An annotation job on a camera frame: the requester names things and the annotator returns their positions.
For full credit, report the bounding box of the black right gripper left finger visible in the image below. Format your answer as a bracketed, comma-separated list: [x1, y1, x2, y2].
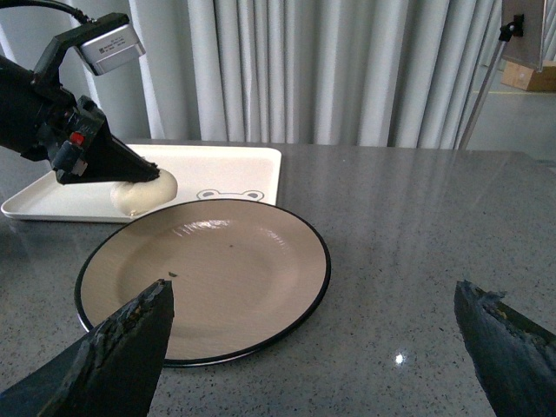
[1, 280, 174, 416]

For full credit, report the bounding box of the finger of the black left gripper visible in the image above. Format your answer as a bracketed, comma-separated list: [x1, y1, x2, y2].
[80, 133, 160, 182]

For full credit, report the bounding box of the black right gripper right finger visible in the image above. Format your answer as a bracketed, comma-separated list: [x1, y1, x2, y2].
[454, 281, 555, 416]

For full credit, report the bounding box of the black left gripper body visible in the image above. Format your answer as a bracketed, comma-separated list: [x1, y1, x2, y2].
[31, 96, 109, 184]

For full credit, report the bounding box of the white steamed bun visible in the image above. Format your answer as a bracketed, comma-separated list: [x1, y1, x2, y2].
[110, 169, 178, 216]

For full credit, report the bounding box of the beige plate with black rim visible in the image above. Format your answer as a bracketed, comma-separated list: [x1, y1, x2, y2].
[75, 199, 331, 367]

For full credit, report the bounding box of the white bear-print tray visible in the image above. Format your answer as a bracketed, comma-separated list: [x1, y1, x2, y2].
[1, 144, 281, 223]

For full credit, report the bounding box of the grey pleated curtain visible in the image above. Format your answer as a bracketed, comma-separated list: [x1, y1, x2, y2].
[0, 0, 505, 150]

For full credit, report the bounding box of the cardboard box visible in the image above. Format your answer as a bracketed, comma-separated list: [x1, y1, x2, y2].
[501, 61, 556, 92]

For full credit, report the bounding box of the grey board on stand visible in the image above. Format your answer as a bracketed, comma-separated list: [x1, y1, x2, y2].
[501, 0, 547, 72]

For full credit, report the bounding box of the metal stand pole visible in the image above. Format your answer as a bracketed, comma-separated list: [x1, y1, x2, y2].
[458, 14, 525, 150]

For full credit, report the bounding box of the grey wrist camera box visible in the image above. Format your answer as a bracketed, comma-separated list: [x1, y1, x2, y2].
[76, 23, 145, 76]

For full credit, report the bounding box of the black camera cable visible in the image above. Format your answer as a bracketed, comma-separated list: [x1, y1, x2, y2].
[0, 0, 95, 25]

